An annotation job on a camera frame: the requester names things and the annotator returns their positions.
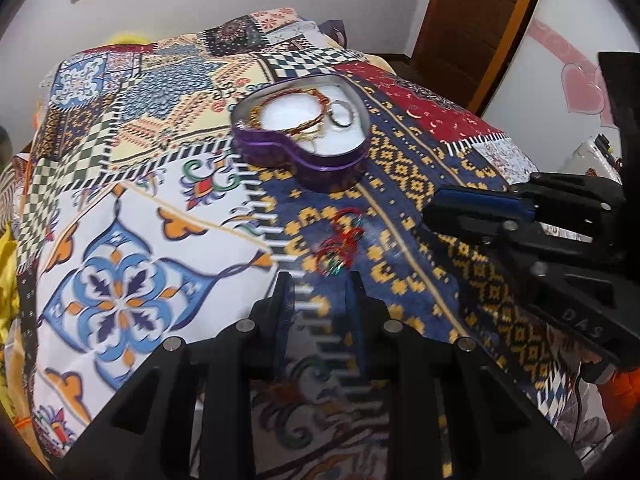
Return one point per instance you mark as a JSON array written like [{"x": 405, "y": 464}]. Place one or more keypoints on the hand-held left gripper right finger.
[{"x": 356, "y": 320}]

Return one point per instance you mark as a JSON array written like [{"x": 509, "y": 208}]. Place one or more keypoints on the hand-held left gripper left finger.
[{"x": 282, "y": 320}]

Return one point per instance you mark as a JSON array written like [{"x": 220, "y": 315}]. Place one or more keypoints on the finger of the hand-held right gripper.
[
  {"x": 460, "y": 215},
  {"x": 565, "y": 192}
]

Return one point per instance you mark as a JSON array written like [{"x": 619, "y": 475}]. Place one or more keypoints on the purple heart-shaped tin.
[{"x": 280, "y": 152}]

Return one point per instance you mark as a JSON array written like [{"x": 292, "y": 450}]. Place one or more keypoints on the white sliding door with hearts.
[{"x": 565, "y": 60}]

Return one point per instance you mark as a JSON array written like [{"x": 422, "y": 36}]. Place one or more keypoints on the patchwork printed blanket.
[{"x": 150, "y": 210}]

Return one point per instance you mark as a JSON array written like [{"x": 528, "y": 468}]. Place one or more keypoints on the brown wooden door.
[{"x": 465, "y": 15}]

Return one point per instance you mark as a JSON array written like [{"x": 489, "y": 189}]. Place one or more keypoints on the dark blue bag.
[{"x": 332, "y": 30}]

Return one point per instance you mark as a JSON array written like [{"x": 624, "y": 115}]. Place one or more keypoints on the yellow blanket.
[{"x": 6, "y": 280}]

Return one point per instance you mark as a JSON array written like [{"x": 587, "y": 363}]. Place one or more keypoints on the yellow plastic object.
[{"x": 127, "y": 38}]

